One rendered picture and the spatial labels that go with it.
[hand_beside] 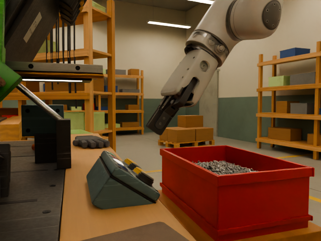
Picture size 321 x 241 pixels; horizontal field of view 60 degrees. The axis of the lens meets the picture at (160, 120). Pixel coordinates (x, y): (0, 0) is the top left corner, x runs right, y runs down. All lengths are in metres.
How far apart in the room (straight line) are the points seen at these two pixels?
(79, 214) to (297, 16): 7.09
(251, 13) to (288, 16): 6.96
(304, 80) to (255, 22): 5.71
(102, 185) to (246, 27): 0.35
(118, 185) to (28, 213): 0.12
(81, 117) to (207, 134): 4.35
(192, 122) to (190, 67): 6.72
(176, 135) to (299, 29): 3.60
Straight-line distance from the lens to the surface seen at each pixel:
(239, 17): 0.53
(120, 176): 0.39
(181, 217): 0.63
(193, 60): 0.52
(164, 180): 0.77
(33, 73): 0.65
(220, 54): 0.55
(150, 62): 10.42
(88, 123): 3.16
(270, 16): 0.52
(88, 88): 3.15
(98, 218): 0.38
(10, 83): 0.51
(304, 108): 6.13
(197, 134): 6.84
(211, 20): 0.56
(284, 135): 6.54
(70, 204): 0.43
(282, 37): 7.46
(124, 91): 9.42
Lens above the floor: 1.04
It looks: 3 degrees down
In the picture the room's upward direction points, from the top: straight up
